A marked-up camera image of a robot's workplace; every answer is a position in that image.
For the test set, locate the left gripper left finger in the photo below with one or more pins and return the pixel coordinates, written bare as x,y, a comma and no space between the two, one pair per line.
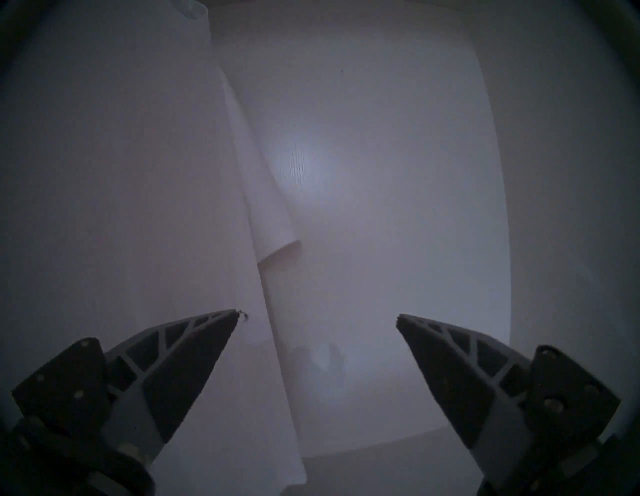
170,385

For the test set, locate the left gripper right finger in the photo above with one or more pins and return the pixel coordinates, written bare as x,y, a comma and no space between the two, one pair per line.
470,385

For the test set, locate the white T-shirt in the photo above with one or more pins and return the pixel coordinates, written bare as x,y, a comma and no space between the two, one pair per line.
125,175

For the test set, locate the white wardrobe carcass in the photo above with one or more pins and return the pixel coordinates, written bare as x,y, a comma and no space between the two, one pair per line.
400,150

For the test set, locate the white shelf board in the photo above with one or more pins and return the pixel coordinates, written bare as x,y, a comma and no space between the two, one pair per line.
400,465

